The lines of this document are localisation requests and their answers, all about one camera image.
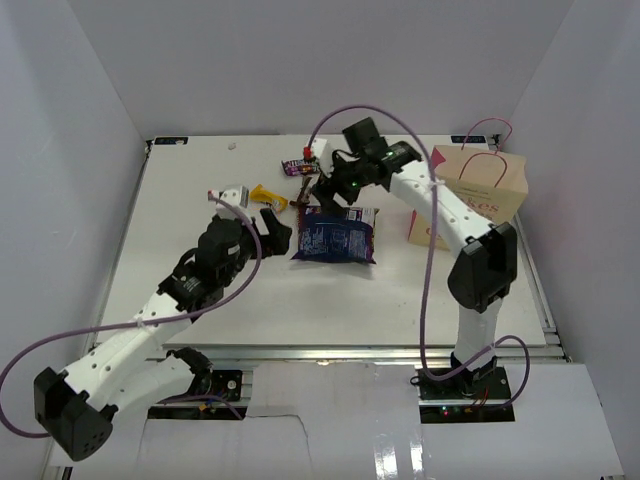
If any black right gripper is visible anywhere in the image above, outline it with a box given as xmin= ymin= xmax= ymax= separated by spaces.
xmin=313 ymin=147 xmax=371 ymax=219

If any large blue snack bag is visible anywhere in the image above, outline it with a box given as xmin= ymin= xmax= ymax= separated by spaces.
xmin=292 ymin=206 xmax=379 ymax=264

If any beige paper cakes bag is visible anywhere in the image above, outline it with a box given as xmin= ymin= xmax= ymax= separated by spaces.
xmin=431 ymin=133 xmax=528 ymax=224

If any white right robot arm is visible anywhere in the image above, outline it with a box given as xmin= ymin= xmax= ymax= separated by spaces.
xmin=303 ymin=118 xmax=517 ymax=399

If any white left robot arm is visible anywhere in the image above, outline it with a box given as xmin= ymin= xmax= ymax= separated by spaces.
xmin=34 ymin=208 xmax=292 ymax=462

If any purple candy bag small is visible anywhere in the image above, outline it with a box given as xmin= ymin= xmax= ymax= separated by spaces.
xmin=281 ymin=159 xmax=320 ymax=177

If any brown candy wrapper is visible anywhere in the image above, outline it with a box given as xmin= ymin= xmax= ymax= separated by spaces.
xmin=289 ymin=176 xmax=314 ymax=208

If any yellow candy bar left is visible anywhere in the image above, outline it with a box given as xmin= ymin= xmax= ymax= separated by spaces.
xmin=249 ymin=184 xmax=289 ymax=213

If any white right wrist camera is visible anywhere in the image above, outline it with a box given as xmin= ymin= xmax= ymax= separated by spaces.
xmin=303 ymin=138 xmax=334 ymax=176

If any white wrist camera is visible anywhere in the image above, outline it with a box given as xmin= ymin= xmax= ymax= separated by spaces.
xmin=207 ymin=185 xmax=249 ymax=220
xmin=303 ymin=138 xmax=334 ymax=176

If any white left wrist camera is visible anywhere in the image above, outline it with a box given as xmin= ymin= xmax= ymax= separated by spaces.
xmin=207 ymin=185 xmax=249 ymax=220

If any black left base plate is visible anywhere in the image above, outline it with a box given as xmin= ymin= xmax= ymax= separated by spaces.
xmin=166 ymin=370 xmax=243 ymax=413

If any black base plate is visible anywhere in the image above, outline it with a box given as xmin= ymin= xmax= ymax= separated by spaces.
xmin=410 ymin=367 xmax=511 ymax=401
xmin=166 ymin=370 xmax=243 ymax=413

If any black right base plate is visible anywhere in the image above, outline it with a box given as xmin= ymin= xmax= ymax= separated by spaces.
xmin=410 ymin=367 xmax=511 ymax=401

